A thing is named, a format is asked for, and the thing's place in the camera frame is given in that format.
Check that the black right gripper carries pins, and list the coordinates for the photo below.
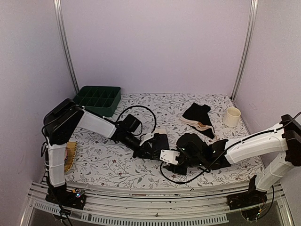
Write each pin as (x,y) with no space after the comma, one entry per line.
(171,168)

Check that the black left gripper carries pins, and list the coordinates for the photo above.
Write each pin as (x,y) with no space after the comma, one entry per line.
(141,153)

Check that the navy blue underwear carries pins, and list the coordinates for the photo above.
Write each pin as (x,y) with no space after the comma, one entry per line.
(159,143)

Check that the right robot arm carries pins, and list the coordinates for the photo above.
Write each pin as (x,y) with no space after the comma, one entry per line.
(283,138)

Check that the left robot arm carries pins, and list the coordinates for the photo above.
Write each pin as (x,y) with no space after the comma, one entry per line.
(61,122)

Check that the floral patterned table mat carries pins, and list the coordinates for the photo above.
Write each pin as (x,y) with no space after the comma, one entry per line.
(101,162)

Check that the dark green divided tray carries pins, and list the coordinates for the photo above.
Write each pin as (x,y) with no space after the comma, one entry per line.
(102,100)

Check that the cream plastic cup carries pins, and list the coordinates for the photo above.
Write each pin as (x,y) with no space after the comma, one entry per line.
(231,117)

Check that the woven bamboo mat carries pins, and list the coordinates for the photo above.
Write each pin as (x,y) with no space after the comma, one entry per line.
(70,154)

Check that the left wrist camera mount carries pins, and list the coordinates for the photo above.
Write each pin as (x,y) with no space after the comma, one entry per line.
(146,138)

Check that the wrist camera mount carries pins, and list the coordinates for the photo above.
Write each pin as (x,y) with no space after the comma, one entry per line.
(146,138)
(169,156)

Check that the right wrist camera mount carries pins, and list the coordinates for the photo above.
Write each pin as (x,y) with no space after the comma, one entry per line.
(169,156)

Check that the front aluminium rail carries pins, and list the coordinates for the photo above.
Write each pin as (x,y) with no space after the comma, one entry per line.
(198,206)

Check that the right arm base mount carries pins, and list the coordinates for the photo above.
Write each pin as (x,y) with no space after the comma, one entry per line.
(245,199)

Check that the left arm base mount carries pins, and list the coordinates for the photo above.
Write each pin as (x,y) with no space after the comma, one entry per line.
(66,198)

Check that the left aluminium frame post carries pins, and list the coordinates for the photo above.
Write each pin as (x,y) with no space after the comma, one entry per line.
(64,41)

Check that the aluminium frame post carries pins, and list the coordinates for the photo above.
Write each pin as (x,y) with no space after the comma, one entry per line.
(64,41)
(246,48)

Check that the right aluminium frame post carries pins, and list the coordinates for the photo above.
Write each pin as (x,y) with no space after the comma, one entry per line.
(246,48)

